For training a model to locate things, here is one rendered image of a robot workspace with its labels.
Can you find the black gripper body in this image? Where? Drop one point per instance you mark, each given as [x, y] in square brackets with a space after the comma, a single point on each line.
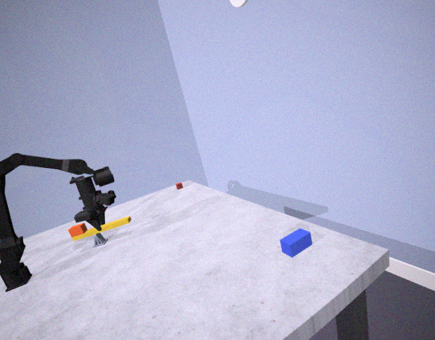
[89, 210]

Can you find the blue rectangular block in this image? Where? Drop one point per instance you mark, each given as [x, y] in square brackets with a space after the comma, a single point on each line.
[296, 242]

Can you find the yellow bar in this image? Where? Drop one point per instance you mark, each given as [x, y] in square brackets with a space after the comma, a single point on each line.
[81, 231]

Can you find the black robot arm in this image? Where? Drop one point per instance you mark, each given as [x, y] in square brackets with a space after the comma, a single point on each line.
[14, 273]

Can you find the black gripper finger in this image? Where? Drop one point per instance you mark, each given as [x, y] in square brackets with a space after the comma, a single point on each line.
[95, 222]
[102, 215]

